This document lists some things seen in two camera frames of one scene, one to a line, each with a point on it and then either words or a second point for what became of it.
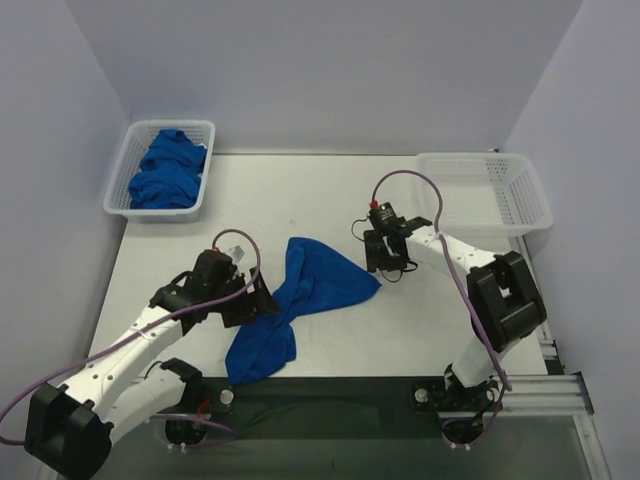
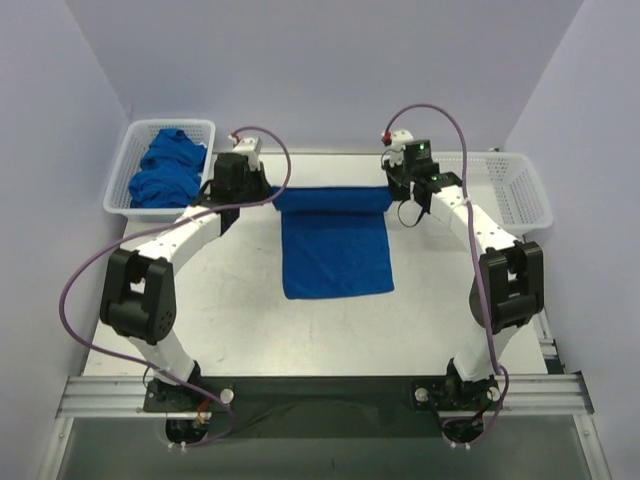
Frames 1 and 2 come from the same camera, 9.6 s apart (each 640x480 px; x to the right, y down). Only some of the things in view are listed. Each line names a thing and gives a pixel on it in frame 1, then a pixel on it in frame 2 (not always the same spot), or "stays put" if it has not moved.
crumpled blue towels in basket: [170, 172] stays put
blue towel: [315, 281] -> [335, 240]
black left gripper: [250, 304] -> [261, 185]
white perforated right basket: [492, 194] stays put
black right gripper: [381, 248] -> [393, 182]
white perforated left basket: [159, 174] stays put
